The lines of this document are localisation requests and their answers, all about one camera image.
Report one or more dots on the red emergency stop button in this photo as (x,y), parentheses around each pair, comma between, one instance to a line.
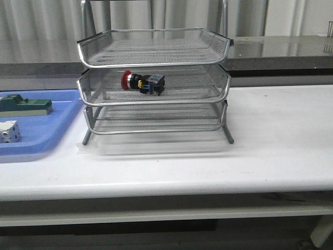
(151,84)

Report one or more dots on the silver mesh tray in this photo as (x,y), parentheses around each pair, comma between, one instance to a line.
(183,84)
(153,47)
(142,118)

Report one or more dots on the blue plastic tray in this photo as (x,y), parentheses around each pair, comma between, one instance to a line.
(42,133)

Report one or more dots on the white electrical connector block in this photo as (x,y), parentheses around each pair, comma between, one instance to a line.
(10,132)

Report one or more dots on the green terminal block module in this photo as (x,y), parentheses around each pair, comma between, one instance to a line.
(14,105)

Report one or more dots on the white table leg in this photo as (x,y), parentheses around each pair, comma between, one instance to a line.
(322,231)

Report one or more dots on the grey metal rack frame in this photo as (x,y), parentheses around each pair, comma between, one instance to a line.
(88,20)

